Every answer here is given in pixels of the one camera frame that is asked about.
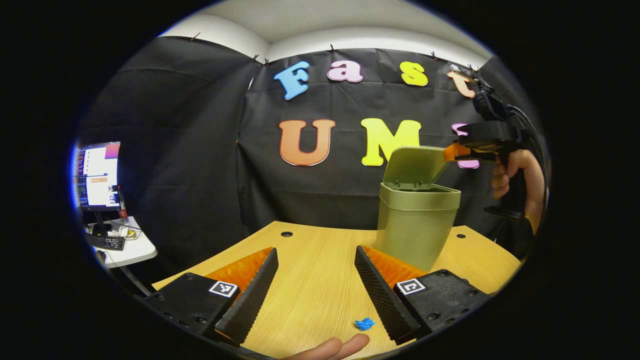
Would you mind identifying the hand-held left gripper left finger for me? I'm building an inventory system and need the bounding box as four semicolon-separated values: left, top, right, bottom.
145;247;279;347

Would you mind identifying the black cable bundle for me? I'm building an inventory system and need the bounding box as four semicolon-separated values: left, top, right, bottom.
480;75;550;171

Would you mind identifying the green desktop garbage bin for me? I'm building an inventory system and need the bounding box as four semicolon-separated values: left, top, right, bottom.
374;145;462;272

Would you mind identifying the computer monitor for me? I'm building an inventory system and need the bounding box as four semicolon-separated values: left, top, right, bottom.
75;141;122;211

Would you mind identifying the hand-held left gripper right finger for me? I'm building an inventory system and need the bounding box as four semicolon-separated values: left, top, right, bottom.
354;245;493;346

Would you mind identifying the white side table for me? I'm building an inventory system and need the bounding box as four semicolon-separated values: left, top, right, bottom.
85;216;158;269

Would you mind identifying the black backdrop cloth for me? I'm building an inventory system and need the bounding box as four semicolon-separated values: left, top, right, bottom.
75;36;551;281

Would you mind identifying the wooden desktop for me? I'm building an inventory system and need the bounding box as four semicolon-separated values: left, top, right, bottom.
151;221;523;360

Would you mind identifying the black keyboard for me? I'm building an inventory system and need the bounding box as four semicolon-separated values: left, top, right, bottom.
86;233;126;251

